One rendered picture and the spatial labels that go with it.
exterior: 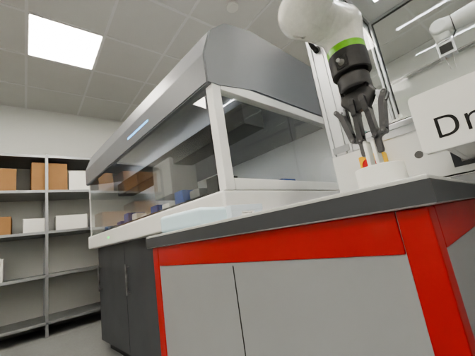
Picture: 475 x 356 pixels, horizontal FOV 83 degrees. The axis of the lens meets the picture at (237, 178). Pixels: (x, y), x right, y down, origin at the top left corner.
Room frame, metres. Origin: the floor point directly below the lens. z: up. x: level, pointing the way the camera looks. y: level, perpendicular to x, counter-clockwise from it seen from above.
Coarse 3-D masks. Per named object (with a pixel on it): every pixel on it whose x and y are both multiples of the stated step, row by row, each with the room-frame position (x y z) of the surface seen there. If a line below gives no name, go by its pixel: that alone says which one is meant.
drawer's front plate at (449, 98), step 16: (464, 80) 0.41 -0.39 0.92; (416, 96) 0.45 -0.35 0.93; (432, 96) 0.44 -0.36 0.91; (448, 96) 0.42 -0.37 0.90; (464, 96) 0.41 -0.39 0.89; (416, 112) 0.46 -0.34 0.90; (432, 112) 0.44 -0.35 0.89; (448, 112) 0.43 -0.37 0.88; (464, 112) 0.42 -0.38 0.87; (416, 128) 0.46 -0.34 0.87; (432, 128) 0.45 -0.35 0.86; (448, 128) 0.43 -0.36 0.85; (464, 128) 0.42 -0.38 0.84; (432, 144) 0.45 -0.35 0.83; (448, 144) 0.44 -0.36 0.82; (464, 144) 0.43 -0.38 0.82
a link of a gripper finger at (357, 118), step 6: (348, 102) 0.60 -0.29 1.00; (354, 102) 0.60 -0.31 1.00; (354, 108) 0.60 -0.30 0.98; (354, 114) 0.60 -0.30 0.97; (360, 114) 0.62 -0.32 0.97; (354, 120) 0.61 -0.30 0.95; (360, 120) 0.61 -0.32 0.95; (354, 126) 0.61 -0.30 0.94; (360, 126) 0.61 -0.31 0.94; (360, 132) 0.60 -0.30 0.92; (360, 138) 0.61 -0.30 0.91
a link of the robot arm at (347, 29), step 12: (336, 0) 0.54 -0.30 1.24; (336, 12) 0.53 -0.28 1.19; (348, 12) 0.54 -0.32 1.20; (336, 24) 0.54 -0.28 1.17; (348, 24) 0.55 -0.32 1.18; (360, 24) 0.57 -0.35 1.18; (336, 36) 0.57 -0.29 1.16; (348, 36) 0.56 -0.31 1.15; (360, 36) 0.56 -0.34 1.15; (324, 48) 0.61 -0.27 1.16; (336, 48) 0.57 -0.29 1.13
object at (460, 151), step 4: (472, 144) 0.51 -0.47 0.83; (456, 148) 0.53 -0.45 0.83; (460, 148) 0.54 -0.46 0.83; (464, 148) 0.55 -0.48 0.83; (468, 148) 0.55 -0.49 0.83; (472, 148) 0.56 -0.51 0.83; (452, 152) 0.56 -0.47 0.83; (456, 152) 0.57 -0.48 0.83; (460, 152) 0.58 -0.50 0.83; (464, 152) 0.59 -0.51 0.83; (468, 152) 0.59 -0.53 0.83; (472, 152) 0.60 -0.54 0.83; (460, 156) 0.64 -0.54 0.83; (464, 156) 0.65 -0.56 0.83; (468, 156) 0.66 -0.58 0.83; (472, 156) 0.67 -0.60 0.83
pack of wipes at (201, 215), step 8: (200, 208) 0.59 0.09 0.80; (208, 208) 0.61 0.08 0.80; (216, 208) 0.63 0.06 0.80; (224, 208) 0.66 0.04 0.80; (168, 216) 0.66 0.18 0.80; (176, 216) 0.64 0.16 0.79; (184, 216) 0.62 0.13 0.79; (192, 216) 0.60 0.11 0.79; (200, 216) 0.59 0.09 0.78; (208, 216) 0.60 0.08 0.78; (216, 216) 0.63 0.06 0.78; (224, 216) 0.65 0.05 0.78; (168, 224) 0.65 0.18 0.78; (176, 224) 0.64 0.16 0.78; (184, 224) 0.62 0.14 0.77; (192, 224) 0.61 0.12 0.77; (200, 224) 0.59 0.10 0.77
